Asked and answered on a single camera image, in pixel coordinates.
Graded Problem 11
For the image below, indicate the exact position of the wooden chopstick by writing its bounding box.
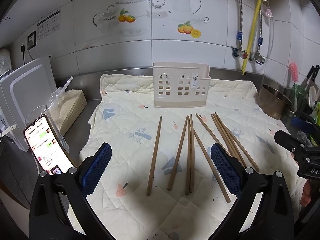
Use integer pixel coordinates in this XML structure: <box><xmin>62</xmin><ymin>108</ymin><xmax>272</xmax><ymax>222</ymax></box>
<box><xmin>213</xmin><ymin>113</ymin><xmax>260</xmax><ymax>171</ymax></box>
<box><xmin>192</xmin><ymin>128</ymin><xmax>231</xmax><ymax>203</ymax></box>
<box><xmin>190</xmin><ymin>114</ymin><xmax>195</xmax><ymax>193</ymax></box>
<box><xmin>167</xmin><ymin>116</ymin><xmax>189</xmax><ymax>191</ymax></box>
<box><xmin>185</xmin><ymin>120</ymin><xmax>191</xmax><ymax>195</ymax></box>
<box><xmin>195</xmin><ymin>113</ymin><xmax>227</xmax><ymax>151</ymax></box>
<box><xmin>146</xmin><ymin>116</ymin><xmax>162</xmax><ymax>196</ymax></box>
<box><xmin>211</xmin><ymin>114</ymin><xmax>246</xmax><ymax>167</ymax></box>

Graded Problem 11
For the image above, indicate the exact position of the right hand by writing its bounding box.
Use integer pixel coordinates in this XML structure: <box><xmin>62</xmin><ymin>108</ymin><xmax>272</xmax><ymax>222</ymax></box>
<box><xmin>300</xmin><ymin>180</ymin><xmax>311</xmax><ymax>207</ymax></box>

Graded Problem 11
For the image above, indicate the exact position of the green knife holder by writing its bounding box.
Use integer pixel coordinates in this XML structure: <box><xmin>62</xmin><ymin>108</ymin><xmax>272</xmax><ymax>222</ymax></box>
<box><xmin>289</xmin><ymin>83</ymin><xmax>307</xmax><ymax>112</ymax></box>

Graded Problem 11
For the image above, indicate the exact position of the metal cooking pot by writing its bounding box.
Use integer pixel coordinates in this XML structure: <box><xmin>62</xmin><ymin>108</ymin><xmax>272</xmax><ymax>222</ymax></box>
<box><xmin>258</xmin><ymin>84</ymin><xmax>292</xmax><ymax>120</ymax></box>

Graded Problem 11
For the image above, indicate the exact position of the smartphone with lit screen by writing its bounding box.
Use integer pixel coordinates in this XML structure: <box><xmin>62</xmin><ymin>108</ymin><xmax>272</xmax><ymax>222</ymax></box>
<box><xmin>24</xmin><ymin>114</ymin><xmax>74</xmax><ymax>175</ymax></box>

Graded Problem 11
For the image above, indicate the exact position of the pink bottle brush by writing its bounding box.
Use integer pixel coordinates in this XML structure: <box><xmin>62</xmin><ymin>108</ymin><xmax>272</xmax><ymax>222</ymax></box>
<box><xmin>289</xmin><ymin>62</ymin><xmax>298</xmax><ymax>83</ymax></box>

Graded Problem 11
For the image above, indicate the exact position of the chrome angle valve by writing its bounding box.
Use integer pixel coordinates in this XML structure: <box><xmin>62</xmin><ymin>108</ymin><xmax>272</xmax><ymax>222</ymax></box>
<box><xmin>249</xmin><ymin>52</ymin><xmax>265</xmax><ymax>65</ymax></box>

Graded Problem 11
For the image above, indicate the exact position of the clear drinking glass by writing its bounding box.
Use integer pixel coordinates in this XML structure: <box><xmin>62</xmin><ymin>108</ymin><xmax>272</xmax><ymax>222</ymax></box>
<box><xmin>24</xmin><ymin>105</ymin><xmax>63</xmax><ymax>140</ymax></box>

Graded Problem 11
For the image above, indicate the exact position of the clear plastic bag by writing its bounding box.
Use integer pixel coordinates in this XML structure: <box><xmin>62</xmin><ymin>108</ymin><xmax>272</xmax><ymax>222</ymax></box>
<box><xmin>47</xmin><ymin>76</ymin><xmax>73</xmax><ymax>153</ymax></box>

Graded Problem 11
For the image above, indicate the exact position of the stack of beige napkins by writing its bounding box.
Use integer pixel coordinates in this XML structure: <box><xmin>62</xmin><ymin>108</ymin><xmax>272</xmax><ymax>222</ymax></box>
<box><xmin>59</xmin><ymin>89</ymin><xmax>87</xmax><ymax>135</ymax></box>

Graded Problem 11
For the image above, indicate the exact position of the cream quilted patterned mat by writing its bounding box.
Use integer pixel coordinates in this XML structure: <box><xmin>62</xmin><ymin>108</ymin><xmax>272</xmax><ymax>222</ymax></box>
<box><xmin>80</xmin><ymin>74</ymin><xmax>305</xmax><ymax>239</ymax></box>

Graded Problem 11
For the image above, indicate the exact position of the white cutting board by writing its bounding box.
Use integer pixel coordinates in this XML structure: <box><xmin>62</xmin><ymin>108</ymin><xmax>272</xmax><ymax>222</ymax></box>
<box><xmin>1</xmin><ymin>56</ymin><xmax>56</xmax><ymax>152</ymax></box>

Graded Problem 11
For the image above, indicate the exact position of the beige plastic utensil holder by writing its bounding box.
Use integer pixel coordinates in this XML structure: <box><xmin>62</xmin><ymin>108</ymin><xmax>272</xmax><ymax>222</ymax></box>
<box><xmin>152</xmin><ymin>62</ymin><xmax>211</xmax><ymax>108</ymax></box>

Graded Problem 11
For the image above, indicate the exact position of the black handled knife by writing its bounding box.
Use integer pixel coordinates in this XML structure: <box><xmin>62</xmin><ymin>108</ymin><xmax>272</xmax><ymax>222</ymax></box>
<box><xmin>300</xmin><ymin>64</ymin><xmax>319</xmax><ymax>89</ymax></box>

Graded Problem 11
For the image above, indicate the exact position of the yellow gas hose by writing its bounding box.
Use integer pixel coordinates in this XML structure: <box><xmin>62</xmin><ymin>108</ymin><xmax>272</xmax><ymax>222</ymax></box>
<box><xmin>241</xmin><ymin>0</ymin><xmax>264</xmax><ymax>76</ymax></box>

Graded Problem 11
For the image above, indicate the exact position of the red handled water valve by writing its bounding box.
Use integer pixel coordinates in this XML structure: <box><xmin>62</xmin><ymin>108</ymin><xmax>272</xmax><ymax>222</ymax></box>
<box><xmin>231</xmin><ymin>46</ymin><xmax>248</xmax><ymax>59</ymax></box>

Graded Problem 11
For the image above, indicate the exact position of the braided metal water hose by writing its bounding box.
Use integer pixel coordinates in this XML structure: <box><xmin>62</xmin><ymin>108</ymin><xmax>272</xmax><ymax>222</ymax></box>
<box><xmin>235</xmin><ymin>0</ymin><xmax>245</xmax><ymax>52</ymax></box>

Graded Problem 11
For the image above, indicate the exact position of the black wall socket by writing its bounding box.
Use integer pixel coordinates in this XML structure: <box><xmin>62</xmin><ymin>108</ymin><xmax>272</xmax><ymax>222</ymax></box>
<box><xmin>27</xmin><ymin>31</ymin><xmax>36</xmax><ymax>50</ymax></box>

